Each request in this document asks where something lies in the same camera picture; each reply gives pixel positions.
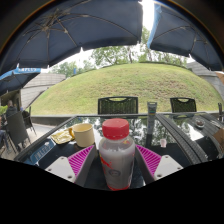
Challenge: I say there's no dark wicker chair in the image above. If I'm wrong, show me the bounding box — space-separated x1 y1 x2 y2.
5 111 33 152
21 106 37 135

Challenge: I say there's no person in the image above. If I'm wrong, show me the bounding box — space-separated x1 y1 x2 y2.
4 99 18 118

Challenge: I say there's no brown paper bag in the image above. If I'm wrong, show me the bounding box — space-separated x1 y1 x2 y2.
213 128 224 154

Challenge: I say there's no flat round red coaster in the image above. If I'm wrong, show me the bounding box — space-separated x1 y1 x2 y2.
108 184 132 192

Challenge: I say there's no navy parasol with blue edge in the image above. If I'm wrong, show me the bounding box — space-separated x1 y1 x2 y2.
146 1 224 72

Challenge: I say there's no black slatted chair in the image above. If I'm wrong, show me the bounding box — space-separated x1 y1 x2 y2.
169 97 198 114
97 96 139 115

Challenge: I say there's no large navy parasol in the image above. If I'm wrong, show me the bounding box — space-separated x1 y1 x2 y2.
0 0 144 75

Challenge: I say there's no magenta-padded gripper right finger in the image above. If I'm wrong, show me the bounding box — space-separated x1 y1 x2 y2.
134 144 185 186

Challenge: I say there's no cream mug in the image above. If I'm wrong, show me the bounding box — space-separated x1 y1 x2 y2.
68 122 96 148

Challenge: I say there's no blue parasol with white print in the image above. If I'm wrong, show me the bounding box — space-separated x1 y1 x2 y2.
0 67 43 96

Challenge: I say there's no upright grey tube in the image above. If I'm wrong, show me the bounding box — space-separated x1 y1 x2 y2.
146 101 158 134

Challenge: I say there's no blue printed card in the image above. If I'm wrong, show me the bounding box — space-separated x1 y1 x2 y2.
23 139 56 166

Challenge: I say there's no small round ashtray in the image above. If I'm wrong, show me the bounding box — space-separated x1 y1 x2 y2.
194 119 206 129

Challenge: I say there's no yellow foil packet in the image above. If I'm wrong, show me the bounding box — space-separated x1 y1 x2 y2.
50 129 74 145

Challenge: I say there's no red-capped clear drink bottle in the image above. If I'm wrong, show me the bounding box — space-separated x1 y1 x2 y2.
98 118 136 192

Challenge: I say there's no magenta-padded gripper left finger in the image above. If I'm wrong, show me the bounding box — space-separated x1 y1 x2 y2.
44 144 100 188

